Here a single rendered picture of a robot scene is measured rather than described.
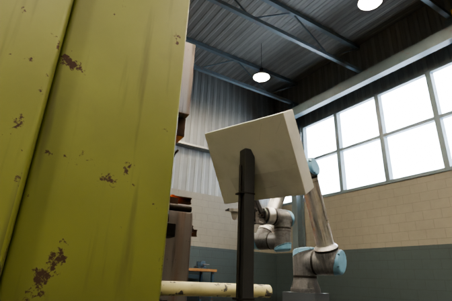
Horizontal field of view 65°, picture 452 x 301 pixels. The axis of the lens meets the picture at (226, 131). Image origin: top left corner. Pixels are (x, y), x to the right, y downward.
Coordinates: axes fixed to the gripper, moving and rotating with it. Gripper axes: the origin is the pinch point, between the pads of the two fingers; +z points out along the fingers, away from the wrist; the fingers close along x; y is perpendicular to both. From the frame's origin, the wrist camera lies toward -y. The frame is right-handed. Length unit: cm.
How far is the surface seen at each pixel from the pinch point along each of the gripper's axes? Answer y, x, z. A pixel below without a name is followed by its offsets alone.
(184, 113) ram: -37, -17, 36
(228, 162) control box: -5, -49, 28
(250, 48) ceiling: -619, 613, -372
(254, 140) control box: -10, -63, 25
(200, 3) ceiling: -619, 512, -160
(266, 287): 37, -39, 5
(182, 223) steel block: 13.2, -16.1, 31.5
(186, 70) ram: -60, -18, 37
